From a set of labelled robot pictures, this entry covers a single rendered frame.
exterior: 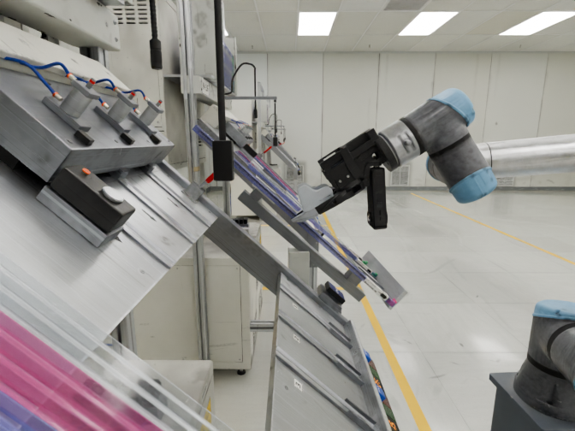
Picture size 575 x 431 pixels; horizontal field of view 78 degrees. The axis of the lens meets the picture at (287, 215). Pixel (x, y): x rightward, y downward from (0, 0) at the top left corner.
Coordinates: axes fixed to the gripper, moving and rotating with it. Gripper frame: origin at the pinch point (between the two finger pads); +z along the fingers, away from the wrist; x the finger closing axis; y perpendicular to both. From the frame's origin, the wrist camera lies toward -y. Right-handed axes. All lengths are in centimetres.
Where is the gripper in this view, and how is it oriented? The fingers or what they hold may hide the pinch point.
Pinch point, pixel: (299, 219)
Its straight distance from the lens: 66.9
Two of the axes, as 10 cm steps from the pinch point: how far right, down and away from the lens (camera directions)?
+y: -5.4, -8.2, -1.7
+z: -8.4, 5.3, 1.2
